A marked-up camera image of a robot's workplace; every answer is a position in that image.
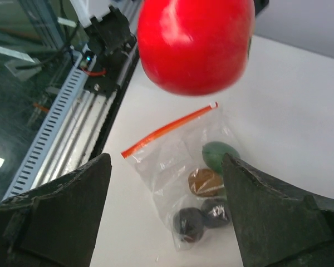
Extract aluminium front rail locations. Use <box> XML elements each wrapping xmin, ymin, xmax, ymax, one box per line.
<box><xmin>29</xmin><ymin>71</ymin><xmax>117</xmax><ymax>189</ymax></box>

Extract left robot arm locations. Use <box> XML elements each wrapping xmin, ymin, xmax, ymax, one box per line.
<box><xmin>71</xmin><ymin>1</ymin><xmax>136</xmax><ymax>56</ymax></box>

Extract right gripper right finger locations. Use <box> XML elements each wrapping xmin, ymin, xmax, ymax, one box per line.
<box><xmin>222</xmin><ymin>154</ymin><xmax>334</xmax><ymax>266</ymax></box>

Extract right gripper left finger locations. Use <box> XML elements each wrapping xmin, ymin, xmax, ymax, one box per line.
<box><xmin>0</xmin><ymin>154</ymin><xmax>112</xmax><ymax>266</ymax></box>

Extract clear zip top bag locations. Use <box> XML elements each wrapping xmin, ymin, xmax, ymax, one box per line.
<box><xmin>122</xmin><ymin>103</ymin><xmax>241</xmax><ymax>251</ymax></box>

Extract black fake fruit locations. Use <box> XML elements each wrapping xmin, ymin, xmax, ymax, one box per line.
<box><xmin>173</xmin><ymin>207</ymin><xmax>204</xmax><ymax>243</ymax></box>
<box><xmin>200</xmin><ymin>198</ymin><xmax>232</xmax><ymax>229</ymax></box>

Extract dark green fake fruit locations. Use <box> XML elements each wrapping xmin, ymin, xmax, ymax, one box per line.
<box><xmin>202</xmin><ymin>141</ymin><xmax>240</xmax><ymax>175</ymax></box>

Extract red fake apple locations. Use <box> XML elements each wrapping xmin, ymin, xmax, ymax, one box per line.
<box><xmin>137</xmin><ymin>0</ymin><xmax>256</xmax><ymax>96</ymax></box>

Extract grey slotted cable duct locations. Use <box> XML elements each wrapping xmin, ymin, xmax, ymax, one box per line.
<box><xmin>2</xmin><ymin>53</ymin><xmax>87</xmax><ymax>200</ymax></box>

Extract brown fake fruit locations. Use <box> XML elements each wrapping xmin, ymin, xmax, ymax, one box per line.
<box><xmin>188</xmin><ymin>169</ymin><xmax>224</xmax><ymax>197</ymax></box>

